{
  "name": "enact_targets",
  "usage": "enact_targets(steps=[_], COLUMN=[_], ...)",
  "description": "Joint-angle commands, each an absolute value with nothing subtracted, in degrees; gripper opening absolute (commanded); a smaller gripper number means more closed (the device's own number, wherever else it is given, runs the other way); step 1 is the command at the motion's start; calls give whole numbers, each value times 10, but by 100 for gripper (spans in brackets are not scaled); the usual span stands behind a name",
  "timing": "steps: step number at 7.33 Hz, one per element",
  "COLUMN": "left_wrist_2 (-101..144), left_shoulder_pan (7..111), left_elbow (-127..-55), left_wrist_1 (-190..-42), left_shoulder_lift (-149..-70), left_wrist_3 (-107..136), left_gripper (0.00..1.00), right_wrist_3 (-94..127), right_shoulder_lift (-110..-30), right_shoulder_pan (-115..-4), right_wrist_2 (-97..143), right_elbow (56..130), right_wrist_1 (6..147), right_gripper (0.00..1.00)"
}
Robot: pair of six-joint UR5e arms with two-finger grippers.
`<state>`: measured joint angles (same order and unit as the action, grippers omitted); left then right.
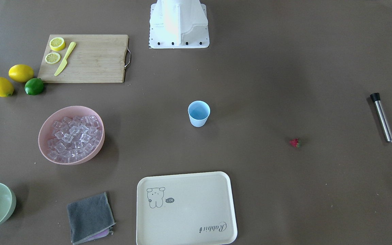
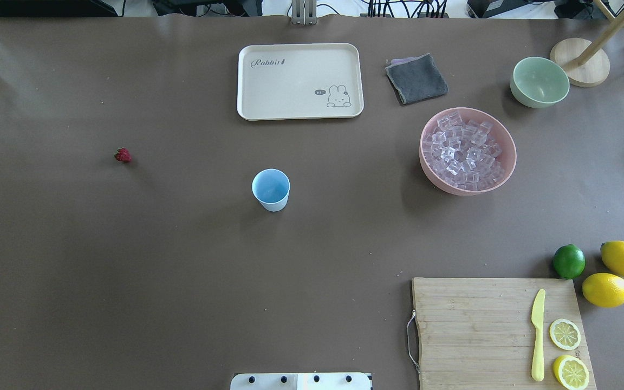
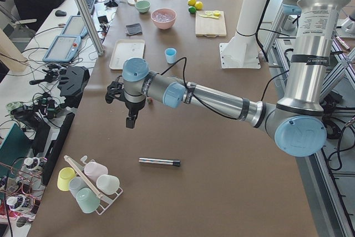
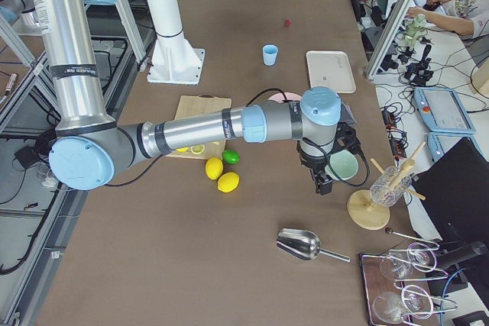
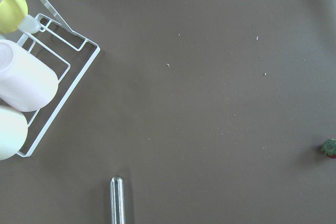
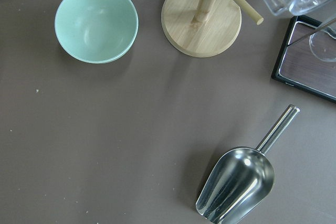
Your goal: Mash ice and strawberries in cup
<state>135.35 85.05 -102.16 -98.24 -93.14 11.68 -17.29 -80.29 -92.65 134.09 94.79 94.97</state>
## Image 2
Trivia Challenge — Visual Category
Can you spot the blue plastic cup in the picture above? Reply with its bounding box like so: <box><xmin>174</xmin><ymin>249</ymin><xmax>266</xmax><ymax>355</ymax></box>
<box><xmin>251</xmin><ymin>168</ymin><xmax>290</xmax><ymax>212</ymax></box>

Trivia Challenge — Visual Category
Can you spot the red strawberry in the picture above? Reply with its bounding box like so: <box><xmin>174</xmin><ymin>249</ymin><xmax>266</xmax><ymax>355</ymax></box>
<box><xmin>114</xmin><ymin>147</ymin><xmax>132</xmax><ymax>163</ymax></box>

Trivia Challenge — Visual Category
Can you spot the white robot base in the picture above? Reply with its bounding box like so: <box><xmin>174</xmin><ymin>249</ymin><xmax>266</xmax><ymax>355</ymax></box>
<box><xmin>230</xmin><ymin>372</ymin><xmax>373</xmax><ymax>389</ymax></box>

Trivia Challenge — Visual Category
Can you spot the pink bowl of ice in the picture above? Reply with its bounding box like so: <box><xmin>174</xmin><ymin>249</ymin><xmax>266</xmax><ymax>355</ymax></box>
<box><xmin>419</xmin><ymin>108</ymin><xmax>517</xmax><ymax>196</ymax></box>

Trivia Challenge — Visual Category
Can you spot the wooden cup stand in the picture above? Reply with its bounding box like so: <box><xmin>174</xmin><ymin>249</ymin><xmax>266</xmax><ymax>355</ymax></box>
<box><xmin>550</xmin><ymin>1</ymin><xmax>624</xmax><ymax>87</ymax></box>

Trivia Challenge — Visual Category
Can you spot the cream rabbit tray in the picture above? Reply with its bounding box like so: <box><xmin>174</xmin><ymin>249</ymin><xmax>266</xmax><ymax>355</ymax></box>
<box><xmin>236</xmin><ymin>43</ymin><xmax>364</xmax><ymax>121</ymax></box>

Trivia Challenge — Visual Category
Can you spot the grey folded cloth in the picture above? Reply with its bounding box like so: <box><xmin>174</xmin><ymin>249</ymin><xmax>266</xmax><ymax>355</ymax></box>
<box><xmin>385</xmin><ymin>53</ymin><xmax>449</xmax><ymax>105</ymax></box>

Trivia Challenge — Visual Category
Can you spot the wooden cutting board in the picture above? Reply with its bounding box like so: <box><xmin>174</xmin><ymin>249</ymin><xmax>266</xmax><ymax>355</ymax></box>
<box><xmin>411</xmin><ymin>277</ymin><xmax>584</xmax><ymax>389</ymax></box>

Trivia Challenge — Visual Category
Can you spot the green ceramic bowl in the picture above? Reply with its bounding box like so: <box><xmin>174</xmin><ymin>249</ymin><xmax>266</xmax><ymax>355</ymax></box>
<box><xmin>510</xmin><ymin>57</ymin><xmax>570</xmax><ymax>108</ymax></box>

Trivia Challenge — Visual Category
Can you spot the green lime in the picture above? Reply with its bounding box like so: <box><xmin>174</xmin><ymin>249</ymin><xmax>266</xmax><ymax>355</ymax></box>
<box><xmin>552</xmin><ymin>244</ymin><xmax>586</xmax><ymax>280</ymax></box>

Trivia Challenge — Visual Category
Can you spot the yellow plastic knife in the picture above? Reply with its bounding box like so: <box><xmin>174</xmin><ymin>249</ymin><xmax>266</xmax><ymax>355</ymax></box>
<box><xmin>531</xmin><ymin>289</ymin><xmax>547</xmax><ymax>382</ymax></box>

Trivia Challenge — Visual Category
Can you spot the lemon slice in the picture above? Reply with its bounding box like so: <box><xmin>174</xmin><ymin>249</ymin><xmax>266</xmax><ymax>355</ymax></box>
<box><xmin>548</xmin><ymin>318</ymin><xmax>582</xmax><ymax>350</ymax></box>

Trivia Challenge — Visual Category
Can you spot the lemon half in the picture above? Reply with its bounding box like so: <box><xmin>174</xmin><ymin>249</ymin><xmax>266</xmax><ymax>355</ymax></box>
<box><xmin>552</xmin><ymin>355</ymin><xmax>591</xmax><ymax>389</ymax></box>

